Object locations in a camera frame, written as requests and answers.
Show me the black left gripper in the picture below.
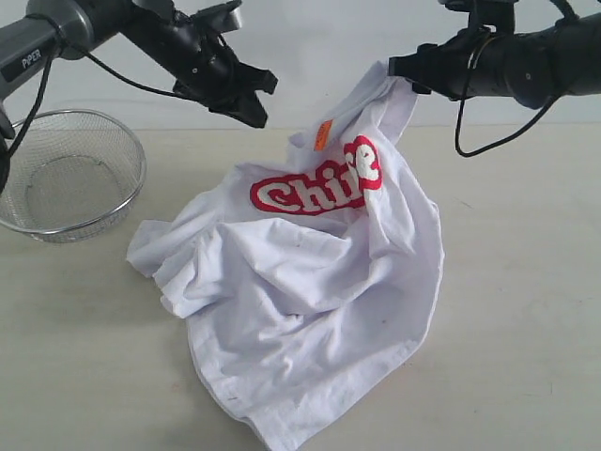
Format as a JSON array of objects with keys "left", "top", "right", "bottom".
[{"left": 162, "top": 23, "right": 278, "bottom": 128}]

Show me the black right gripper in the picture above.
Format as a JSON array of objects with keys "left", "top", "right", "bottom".
[{"left": 387, "top": 30, "right": 491, "bottom": 100}]

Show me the white t-shirt with red logo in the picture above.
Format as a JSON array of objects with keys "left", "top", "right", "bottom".
[{"left": 127, "top": 62, "right": 444, "bottom": 450}]

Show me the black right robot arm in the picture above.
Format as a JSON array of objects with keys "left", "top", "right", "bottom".
[{"left": 388, "top": 1, "right": 600, "bottom": 110}]

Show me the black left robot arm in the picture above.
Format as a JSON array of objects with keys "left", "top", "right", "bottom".
[{"left": 1, "top": 0, "right": 278, "bottom": 129}]

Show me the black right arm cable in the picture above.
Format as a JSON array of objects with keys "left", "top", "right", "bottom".
[{"left": 454, "top": 0, "right": 583, "bottom": 158}]

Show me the metal wire mesh basket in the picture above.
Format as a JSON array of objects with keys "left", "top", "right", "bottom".
[{"left": 1, "top": 109, "right": 146, "bottom": 243}]

